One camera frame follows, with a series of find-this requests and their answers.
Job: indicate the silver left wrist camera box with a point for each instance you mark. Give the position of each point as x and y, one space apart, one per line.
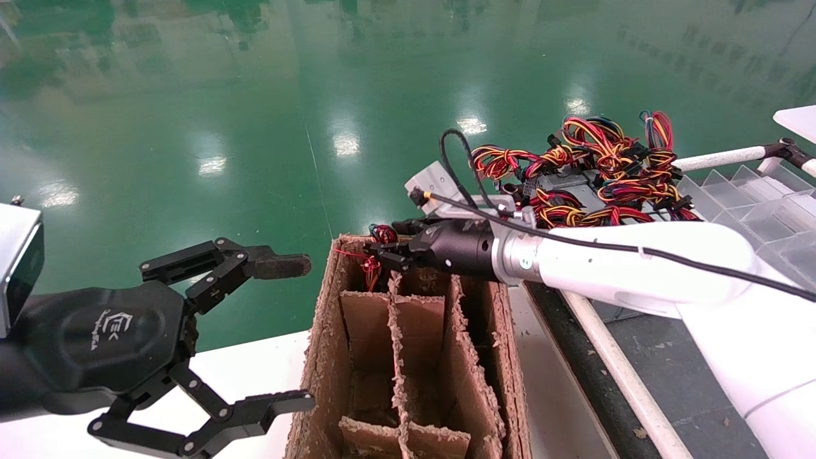
16 268

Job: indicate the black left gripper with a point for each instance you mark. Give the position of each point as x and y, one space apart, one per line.
95 338

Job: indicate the black padded frame bar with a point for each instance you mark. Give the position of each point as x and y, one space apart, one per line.
580 357

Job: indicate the clear acrylic divided tray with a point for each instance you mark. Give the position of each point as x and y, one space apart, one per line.
733 197

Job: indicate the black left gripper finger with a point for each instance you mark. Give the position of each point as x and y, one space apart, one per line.
290 403
280 266

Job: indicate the white padded frame rail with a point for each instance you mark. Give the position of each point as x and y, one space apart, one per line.
611 363
720 156
811 167

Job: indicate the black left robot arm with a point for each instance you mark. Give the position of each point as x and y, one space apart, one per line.
13 389

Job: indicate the white work table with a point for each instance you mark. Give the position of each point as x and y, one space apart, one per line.
800 121

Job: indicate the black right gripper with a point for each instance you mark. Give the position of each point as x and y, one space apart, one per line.
462 252

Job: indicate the worn cardboard box with dividers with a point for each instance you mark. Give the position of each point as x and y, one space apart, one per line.
421 331

